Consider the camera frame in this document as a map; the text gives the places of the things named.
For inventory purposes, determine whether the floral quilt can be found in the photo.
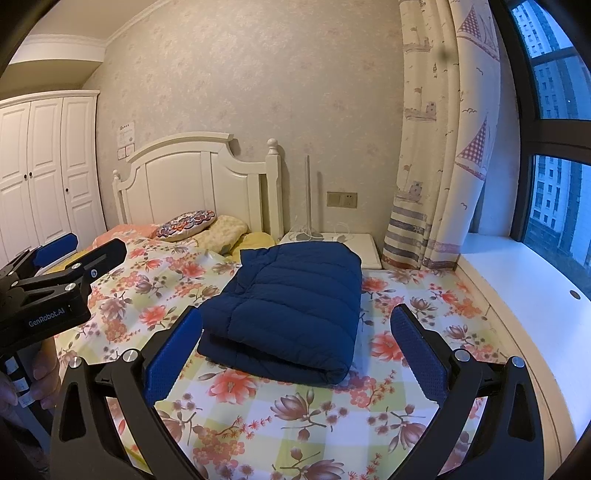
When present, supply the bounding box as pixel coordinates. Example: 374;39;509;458
54;237;509;480

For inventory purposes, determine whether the embroidered round cushion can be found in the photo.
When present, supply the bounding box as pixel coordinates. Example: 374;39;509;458
156;210;217;241

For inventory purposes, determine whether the white nightstand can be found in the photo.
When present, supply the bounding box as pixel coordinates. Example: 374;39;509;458
276;232;383;271

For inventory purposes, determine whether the sailboat print curtain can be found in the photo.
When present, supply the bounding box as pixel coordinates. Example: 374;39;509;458
382;0;502;271

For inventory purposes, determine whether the white window sill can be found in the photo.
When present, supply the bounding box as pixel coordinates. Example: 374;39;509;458
457;233;591;444

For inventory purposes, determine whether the person's left hand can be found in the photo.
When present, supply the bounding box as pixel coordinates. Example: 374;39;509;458
0;337;63;418

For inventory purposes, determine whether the white bed headboard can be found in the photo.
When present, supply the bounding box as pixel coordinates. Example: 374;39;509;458
112;133;284;241

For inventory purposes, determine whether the navy puffer jacket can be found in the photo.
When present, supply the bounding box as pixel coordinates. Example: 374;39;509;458
198;241;363;386

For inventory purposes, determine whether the dark framed window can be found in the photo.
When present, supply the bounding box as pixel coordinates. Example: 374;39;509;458
489;0;591;296

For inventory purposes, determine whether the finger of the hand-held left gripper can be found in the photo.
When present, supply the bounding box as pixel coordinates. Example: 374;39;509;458
9;232;79;278
44;237;127;289

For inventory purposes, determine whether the pink floral pillow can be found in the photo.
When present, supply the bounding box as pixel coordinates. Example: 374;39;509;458
95;224;160;247

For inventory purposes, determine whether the cream fluffy pillow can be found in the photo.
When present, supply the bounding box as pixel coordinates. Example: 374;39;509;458
194;215;250;254

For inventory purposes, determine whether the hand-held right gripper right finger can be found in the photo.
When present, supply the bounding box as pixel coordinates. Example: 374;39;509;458
390;303;546;480

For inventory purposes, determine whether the white lamp stand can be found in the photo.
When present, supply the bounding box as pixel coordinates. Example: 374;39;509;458
288;155;326;241

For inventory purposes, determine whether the yellow pillow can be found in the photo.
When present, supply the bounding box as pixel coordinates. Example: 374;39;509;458
231;232;276;257

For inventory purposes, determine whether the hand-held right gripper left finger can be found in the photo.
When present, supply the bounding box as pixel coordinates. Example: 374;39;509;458
48;305;204;480

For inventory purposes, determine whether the white wardrobe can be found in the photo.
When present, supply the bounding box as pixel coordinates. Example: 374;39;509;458
0;90;107;268

